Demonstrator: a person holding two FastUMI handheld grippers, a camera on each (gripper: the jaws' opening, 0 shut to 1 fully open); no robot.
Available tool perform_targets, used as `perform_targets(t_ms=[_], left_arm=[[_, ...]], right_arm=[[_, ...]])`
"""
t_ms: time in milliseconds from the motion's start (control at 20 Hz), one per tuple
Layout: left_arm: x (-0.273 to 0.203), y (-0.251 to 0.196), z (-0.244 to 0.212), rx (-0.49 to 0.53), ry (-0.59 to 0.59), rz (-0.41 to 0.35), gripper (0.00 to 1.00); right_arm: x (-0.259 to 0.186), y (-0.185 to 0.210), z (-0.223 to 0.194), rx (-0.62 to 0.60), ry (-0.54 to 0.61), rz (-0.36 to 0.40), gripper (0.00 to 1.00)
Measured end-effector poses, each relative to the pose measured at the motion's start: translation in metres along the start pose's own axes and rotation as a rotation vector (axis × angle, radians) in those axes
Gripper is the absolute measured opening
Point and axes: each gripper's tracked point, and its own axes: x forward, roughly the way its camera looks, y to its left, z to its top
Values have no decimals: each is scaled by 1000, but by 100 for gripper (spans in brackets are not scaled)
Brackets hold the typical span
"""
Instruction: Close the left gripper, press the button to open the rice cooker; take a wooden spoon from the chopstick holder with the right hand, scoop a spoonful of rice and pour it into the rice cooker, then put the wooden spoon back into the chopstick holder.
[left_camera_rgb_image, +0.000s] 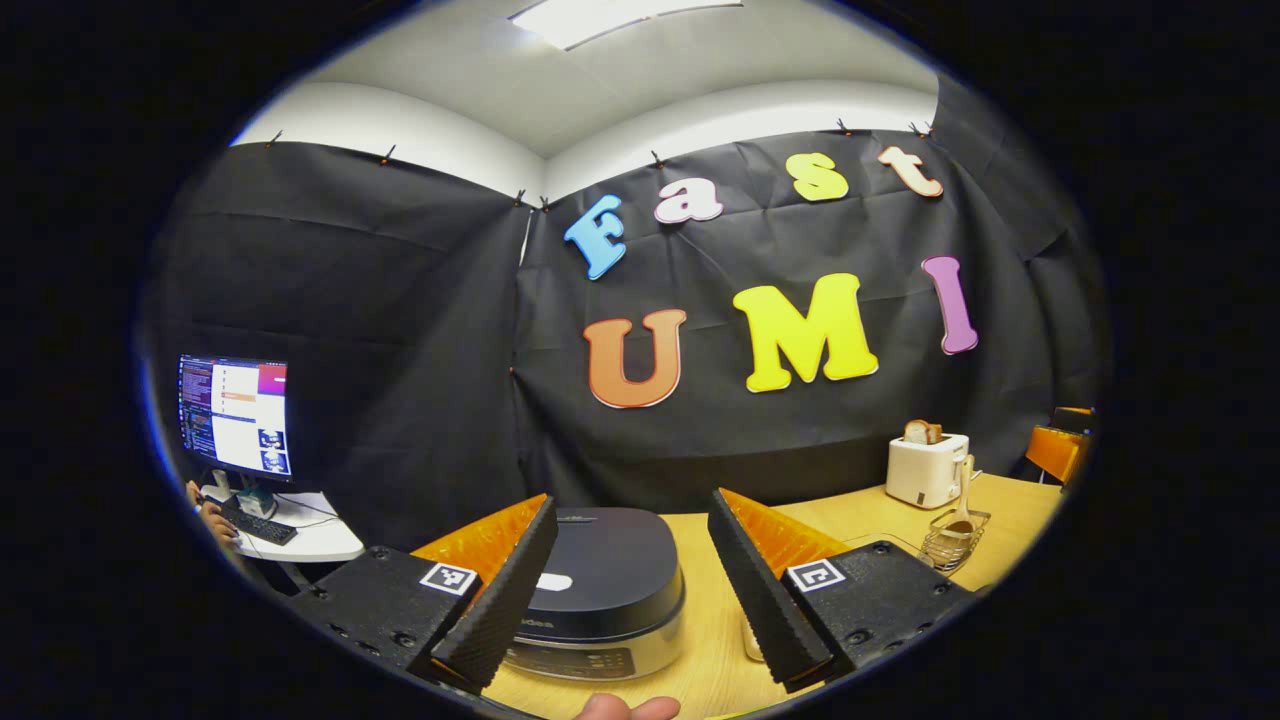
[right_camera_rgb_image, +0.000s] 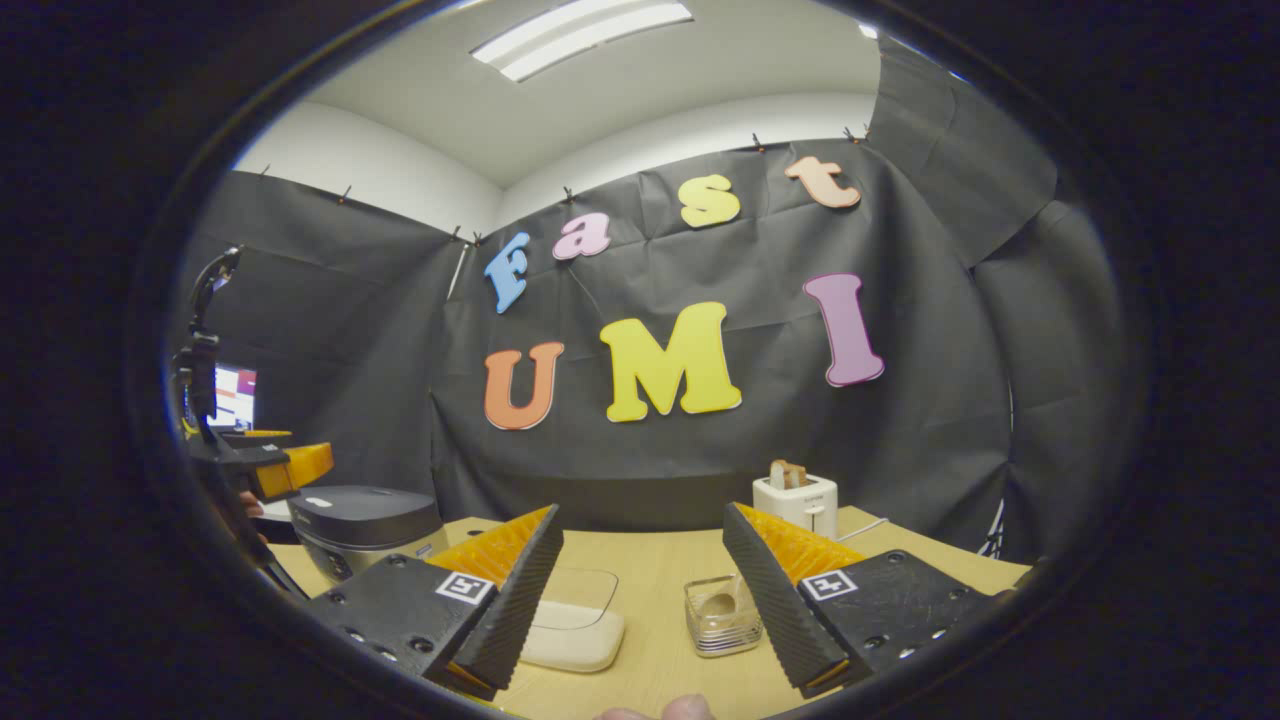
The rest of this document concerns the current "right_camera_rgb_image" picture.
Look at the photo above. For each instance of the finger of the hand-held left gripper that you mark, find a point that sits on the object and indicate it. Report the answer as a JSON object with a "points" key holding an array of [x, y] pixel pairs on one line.
{"points": [[300, 468], [260, 435]]}

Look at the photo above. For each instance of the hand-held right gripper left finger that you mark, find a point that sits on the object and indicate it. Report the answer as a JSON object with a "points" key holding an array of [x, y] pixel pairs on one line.
{"points": [[510, 600]]}

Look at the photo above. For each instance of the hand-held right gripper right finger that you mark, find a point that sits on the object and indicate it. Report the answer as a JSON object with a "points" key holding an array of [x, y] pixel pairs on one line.
{"points": [[770, 600]]}

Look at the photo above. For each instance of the clear chopstick holder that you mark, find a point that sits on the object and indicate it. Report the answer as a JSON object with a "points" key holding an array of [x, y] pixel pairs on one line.
{"points": [[720, 640]]}

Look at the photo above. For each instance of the clear rice box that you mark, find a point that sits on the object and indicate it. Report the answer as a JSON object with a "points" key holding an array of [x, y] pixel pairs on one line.
{"points": [[575, 645]]}

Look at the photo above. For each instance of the black and white rice cooker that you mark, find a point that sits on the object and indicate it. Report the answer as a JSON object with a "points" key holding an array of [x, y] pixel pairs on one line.
{"points": [[365, 520]]}

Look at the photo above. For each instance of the computer monitor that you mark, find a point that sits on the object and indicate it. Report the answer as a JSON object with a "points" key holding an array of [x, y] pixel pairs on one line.
{"points": [[236, 398]]}

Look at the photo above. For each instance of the white toaster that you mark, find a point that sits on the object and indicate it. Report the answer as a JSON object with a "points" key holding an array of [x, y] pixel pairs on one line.
{"points": [[800, 505]]}

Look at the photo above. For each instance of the toasted bread slice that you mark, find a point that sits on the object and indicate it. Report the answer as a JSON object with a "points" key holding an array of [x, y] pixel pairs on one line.
{"points": [[788, 474]]}

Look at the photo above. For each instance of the black backdrop cloth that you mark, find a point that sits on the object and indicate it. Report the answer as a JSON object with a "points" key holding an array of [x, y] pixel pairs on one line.
{"points": [[900, 450]]}

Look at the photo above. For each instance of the ceiling light panel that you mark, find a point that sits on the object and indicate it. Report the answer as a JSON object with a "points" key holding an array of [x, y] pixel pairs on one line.
{"points": [[580, 38]]}

